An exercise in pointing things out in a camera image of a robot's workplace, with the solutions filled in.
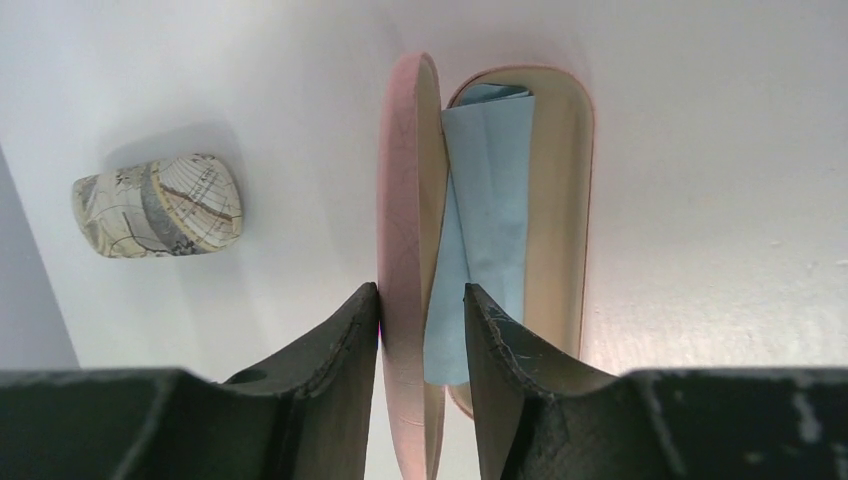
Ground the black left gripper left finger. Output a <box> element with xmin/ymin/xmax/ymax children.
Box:
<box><xmin>1</xmin><ymin>283</ymin><xmax>380</xmax><ymax>479</ymax></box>

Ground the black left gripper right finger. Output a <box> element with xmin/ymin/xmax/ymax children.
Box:
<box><xmin>464</xmin><ymin>284</ymin><xmax>847</xmax><ymax>479</ymax></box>

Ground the light blue cloth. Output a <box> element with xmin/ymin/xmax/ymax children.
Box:
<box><xmin>423</xmin><ymin>84</ymin><xmax>535</xmax><ymax>385</ymax></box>

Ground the pink glasses case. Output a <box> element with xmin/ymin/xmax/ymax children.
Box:
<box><xmin>377</xmin><ymin>53</ymin><xmax>595</xmax><ymax>479</ymax></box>

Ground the map print glasses case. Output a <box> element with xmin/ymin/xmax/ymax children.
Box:
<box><xmin>72</xmin><ymin>154</ymin><xmax>243</xmax><ymax>259</ymax></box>

